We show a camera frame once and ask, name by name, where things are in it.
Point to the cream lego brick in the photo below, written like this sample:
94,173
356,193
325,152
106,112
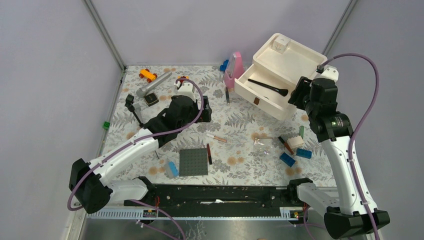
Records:
295,142

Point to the white cosmetic box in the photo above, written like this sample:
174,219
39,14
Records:
280,44

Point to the blue toy brick back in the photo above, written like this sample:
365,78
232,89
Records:
224,65

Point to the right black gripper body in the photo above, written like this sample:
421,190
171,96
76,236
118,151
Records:
309,107

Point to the grey lego baseplate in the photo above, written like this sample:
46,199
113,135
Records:
193,162

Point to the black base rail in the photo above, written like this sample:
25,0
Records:
218,200

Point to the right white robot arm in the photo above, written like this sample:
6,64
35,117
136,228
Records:
355,213

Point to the black makeup brush large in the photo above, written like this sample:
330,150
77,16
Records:
281,91

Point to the blue lego brick left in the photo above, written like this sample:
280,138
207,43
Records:
287,159

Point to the orange toy car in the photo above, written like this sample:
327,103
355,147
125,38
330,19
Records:
146,74

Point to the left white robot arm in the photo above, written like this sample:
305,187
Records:
92,183

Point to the clear plastic bag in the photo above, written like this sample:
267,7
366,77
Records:
263,145

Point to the cream three-drawer organizer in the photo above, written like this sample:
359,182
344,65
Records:
278,70

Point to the green clip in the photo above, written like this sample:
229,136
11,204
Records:
106,125

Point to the brown red makeup pencil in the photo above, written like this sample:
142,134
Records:
286,145

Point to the dark red lipstick tube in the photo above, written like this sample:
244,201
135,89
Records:
209,154

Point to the blue lego brick right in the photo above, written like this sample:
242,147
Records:
303,153

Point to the red yellow toy figure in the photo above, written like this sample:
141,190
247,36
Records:
181,79

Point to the black mini tripod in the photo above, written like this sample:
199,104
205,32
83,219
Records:
136,111

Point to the green mascara tube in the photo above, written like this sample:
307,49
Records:
301,131

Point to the black square compact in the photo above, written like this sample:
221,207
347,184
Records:
151,99

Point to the blue grey lego brick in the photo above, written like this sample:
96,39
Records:
171,170

